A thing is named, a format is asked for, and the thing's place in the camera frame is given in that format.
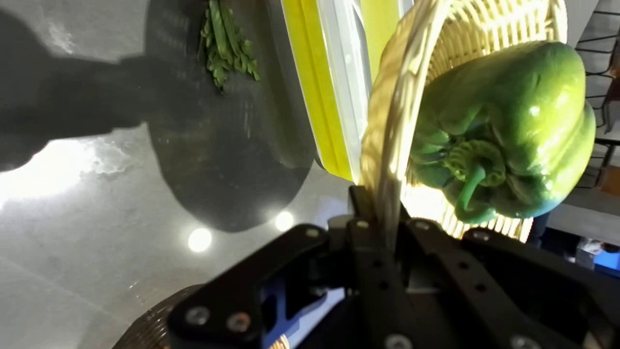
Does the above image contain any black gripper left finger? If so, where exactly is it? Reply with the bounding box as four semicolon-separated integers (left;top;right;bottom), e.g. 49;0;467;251
167;185;397;349

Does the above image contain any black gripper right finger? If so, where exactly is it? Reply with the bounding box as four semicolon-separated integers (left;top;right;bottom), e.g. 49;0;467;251
394;216;620;349

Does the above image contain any green bell pepper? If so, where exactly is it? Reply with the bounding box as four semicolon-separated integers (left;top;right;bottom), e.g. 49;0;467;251
407;40;599;226

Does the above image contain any yellow plastic container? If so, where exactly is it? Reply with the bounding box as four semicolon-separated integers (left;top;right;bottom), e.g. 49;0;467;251
279;0;417;185

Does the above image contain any orange toy carrot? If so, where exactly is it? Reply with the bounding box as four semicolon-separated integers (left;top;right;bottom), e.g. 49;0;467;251
198;0;262;92

